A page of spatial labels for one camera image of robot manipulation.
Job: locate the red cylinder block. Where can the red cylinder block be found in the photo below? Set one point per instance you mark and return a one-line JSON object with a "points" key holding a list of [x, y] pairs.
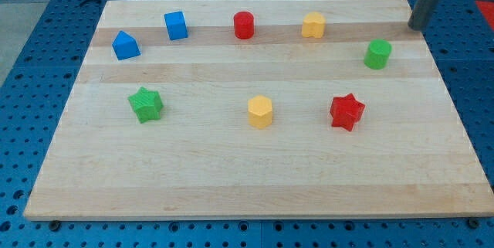
{"points": [[244, 27]]}

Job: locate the green cylinder block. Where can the green cylinder block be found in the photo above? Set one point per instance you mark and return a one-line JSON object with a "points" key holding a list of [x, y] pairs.
{"points": [[377, 54]]}

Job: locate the yellow hexagon block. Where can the yellow hexagon block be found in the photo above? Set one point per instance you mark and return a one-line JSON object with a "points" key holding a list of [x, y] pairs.
{"points": [[260, 111]]}

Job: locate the yellow heart block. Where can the yellow heart block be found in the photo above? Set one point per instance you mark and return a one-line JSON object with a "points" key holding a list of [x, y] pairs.
{"points": [[314, 24]]}

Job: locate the red object at edge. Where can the red object at edge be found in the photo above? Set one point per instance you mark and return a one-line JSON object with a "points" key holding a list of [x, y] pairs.
{"points": [[487, 10]]}

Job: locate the red star block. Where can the red star block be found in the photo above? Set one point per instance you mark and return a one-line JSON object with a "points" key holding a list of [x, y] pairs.
{"points": [[346, 111]]}

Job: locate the blue pentagon block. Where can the blue pentagon block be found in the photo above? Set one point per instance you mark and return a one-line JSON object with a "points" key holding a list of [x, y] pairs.
{"points": [[125, 46]]}

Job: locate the wooden board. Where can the wooden board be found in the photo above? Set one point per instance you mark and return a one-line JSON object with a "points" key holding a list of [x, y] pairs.
{"points": [[408, 157]]}

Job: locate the blue cube block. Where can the blue cube block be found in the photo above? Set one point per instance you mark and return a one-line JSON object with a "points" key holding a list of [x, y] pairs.
{"points": [[176, 25]]}

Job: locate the green star block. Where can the green star block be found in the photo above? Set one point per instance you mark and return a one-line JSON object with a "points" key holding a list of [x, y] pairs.
{"points": [[146, 104]]}

